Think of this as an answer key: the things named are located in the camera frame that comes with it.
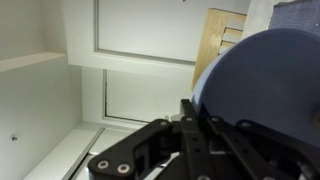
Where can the right wooden chair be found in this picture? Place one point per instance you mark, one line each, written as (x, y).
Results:
(222, 29)

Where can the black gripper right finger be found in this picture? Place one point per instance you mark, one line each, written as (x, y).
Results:
(263, 153)

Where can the dark blue mat right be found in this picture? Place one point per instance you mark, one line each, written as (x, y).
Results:
(297, 14)

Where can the white door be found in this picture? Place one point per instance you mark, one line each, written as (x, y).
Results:
(137, 57)

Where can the blue bowl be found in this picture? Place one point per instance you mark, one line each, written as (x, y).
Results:
(271, 78)

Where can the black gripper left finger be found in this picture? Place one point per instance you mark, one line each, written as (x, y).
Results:
(181, 145)

